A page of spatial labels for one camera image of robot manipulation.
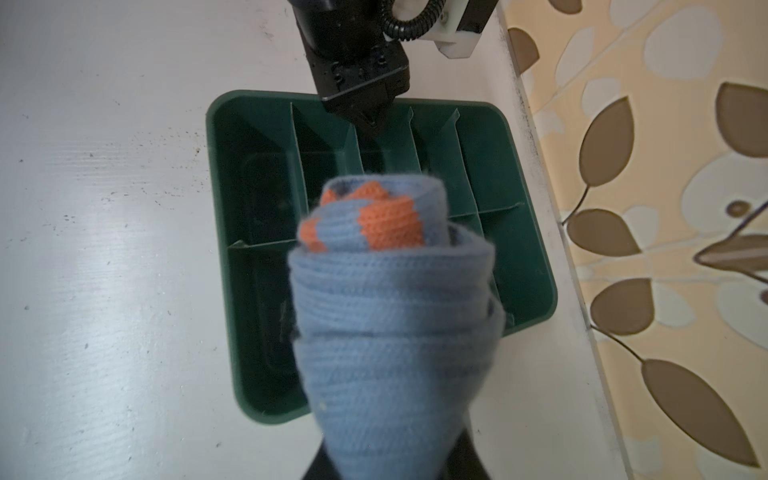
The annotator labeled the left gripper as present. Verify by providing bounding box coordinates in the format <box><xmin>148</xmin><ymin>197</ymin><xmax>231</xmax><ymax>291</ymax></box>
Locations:
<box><xmin>290</xmin><ymin>1</ymin><xmax>410</xmax><ymax>137</ymax></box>

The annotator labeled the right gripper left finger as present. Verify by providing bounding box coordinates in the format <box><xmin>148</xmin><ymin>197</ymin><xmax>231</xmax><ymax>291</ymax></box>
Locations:
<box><xmin>302</xmin><ymin>442</ymin><xmax>341</xmax><ymax>480</ymax></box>

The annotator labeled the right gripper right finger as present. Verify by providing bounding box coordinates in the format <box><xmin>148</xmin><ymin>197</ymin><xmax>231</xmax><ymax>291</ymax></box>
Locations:
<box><xmin>443</xmin><ymin>430</ymin><xmax>490</xmax><ymax>480</ymax></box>

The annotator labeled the green divided tray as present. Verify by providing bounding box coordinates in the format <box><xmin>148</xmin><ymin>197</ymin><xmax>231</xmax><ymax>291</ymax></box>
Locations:
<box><xmin>206</xmin><ymin>90</ymin><xmax>558</xmax><ymax>425</ymax></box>

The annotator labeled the blue striped sock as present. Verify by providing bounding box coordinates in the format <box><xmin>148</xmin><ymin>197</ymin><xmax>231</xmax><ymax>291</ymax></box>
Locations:
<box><xmin>288</xmin><ymin>174</ymin><xmax>505</xmax><ymax>479</ymax></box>

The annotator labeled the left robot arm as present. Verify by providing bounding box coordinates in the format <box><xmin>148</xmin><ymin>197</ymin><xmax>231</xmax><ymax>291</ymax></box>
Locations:
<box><xmin>291</xmin><ymin>0</ymin><xmax>445</xmax><ymax>135</ymax></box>

